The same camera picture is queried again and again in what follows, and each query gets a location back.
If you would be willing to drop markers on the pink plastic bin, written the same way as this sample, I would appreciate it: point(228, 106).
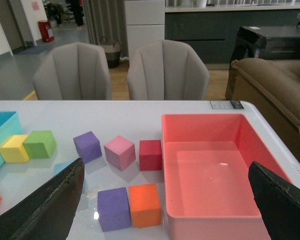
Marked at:
point(206, 158)

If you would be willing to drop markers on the right grey chair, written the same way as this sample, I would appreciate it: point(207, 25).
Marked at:
point(167, 70)

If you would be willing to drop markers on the blue foam cube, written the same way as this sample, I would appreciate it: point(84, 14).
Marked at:
point(59, 167)

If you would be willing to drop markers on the white cabinet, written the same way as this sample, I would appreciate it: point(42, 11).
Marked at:
point(145, 23)

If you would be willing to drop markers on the back purple foam cube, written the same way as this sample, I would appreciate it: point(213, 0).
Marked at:
point(88, 146)

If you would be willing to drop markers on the front purple foam cube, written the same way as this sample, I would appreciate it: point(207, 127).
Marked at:
point(113, 209)

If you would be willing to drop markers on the yellow foam cube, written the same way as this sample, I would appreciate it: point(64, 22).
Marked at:
point(12, 149)

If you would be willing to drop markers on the woven basket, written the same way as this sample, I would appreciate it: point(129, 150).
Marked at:
point(112, 49)

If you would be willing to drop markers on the grey chair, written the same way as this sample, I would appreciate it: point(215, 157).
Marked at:
point(167, 70)
point(75, 71)

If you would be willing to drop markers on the back dark red foam cube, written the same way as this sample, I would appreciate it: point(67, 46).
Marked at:
point(150, 155)

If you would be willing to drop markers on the black appliance box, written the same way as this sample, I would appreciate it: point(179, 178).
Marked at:
point(267, 42)

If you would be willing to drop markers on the dark grey counter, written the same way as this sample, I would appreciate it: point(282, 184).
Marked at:
point(211, 31)

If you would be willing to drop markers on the table label sticker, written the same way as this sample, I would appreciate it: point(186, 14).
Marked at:
point(226, 104)

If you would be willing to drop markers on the left grey chair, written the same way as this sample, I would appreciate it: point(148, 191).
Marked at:
point(75, 71)

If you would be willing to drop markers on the purple foam cube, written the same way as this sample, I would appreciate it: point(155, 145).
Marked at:
point(113, 209)
point(88, 146)

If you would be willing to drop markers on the brown sofa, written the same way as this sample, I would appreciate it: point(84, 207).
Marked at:
point(273, 87)

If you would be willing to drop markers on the right orange foam cube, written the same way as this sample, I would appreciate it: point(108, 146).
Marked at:
point(145, 206)

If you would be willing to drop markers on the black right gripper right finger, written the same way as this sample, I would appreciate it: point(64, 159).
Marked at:
point(278, 202)

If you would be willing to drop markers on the standing person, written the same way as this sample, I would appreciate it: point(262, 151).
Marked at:
point(76, 9)

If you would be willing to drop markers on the green foam cube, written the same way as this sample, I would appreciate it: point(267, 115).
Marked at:
point(40, 144)

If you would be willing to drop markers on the red bin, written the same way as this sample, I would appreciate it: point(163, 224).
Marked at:
point(46, 30)

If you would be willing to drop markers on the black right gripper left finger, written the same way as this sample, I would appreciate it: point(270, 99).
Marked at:
point(48, 212)

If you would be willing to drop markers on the pink foam cube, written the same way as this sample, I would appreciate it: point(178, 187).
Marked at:
point(120, 152)

